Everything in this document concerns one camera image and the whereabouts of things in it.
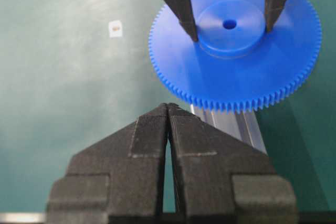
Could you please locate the large blue plastic gear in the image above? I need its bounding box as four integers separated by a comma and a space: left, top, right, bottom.
149, 0, 322, 112

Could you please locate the silver aluminium extrusion rail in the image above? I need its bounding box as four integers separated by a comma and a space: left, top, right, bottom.
183, 0, 268, 156

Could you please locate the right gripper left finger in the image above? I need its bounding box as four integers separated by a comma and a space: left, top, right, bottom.
46, 104, 168, 223

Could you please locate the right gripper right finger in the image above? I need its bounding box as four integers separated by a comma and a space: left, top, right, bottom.
167, 103, 298, 223

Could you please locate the small white paper tag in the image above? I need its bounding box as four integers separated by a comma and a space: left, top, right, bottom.
108, 20, 123, 38

